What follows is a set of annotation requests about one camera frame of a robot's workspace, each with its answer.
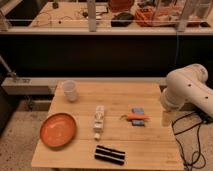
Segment orange ceramic bowl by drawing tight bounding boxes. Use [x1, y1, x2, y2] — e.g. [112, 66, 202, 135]
[40, 113, 77, 148]

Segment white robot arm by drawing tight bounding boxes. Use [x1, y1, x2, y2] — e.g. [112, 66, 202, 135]
[160, 64, 213, 119]

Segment orange carrot toy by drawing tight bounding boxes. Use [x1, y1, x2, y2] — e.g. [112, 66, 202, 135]
[120, 113, 149, 121]

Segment dark blue block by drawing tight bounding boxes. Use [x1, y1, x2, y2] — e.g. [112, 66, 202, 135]
[132, 120, 145, 126]

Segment black white striped cloth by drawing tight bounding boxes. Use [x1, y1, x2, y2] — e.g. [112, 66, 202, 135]
[94, 145, 126, 165]

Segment black bag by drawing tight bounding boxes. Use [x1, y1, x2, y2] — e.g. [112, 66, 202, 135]
[111, 12, 134, 27]

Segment grey metal beam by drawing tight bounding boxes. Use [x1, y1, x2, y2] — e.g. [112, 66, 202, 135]
[1, 77, 166, 95]

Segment orange crate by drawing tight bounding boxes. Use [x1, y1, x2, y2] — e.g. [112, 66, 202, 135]
[135, 8, 181, 27]

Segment blue hanging cable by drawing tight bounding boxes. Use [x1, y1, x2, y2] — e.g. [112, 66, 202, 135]
[174, 31, 181, 71]

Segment black cables on floor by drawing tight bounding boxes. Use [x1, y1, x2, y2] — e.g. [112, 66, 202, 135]
[171, 110, 209, 171]

